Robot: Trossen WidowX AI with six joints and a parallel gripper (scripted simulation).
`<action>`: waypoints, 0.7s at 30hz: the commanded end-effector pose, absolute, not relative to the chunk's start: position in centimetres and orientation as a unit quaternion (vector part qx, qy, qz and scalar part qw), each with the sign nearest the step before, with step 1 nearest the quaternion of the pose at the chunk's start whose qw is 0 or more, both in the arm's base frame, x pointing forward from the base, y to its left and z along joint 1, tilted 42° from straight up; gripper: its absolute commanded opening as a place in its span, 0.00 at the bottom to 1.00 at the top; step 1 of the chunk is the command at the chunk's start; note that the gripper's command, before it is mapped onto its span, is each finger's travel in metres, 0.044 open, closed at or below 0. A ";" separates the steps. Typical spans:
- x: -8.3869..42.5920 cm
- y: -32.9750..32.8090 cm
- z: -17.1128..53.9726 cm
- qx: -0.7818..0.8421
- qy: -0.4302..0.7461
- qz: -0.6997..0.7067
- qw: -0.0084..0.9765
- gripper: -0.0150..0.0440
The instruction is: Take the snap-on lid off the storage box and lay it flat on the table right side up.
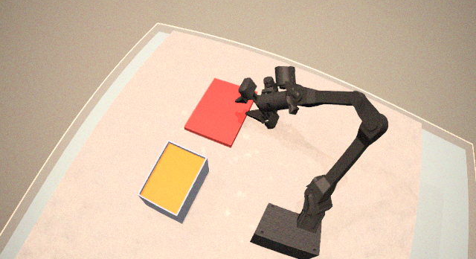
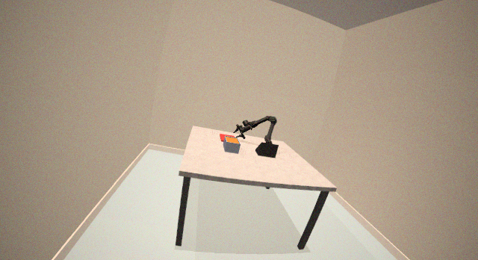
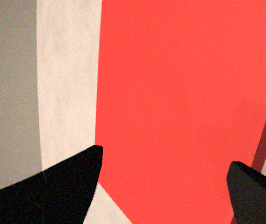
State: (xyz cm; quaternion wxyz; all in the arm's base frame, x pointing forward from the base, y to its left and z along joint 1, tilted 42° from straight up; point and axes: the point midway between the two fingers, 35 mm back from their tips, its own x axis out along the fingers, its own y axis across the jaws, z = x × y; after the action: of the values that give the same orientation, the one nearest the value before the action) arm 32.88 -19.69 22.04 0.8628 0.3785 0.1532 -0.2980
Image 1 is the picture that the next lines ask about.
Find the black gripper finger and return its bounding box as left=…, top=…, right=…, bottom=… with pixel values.
left=245, top=109, right=266, bottom=124
left=234, top=95, right=248, bottom=103

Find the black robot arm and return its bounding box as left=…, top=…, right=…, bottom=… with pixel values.
left=261, top=65, right=388, bottom=234

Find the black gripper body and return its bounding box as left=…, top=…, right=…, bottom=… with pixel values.
left=238, top=77, right=280, bottom=129

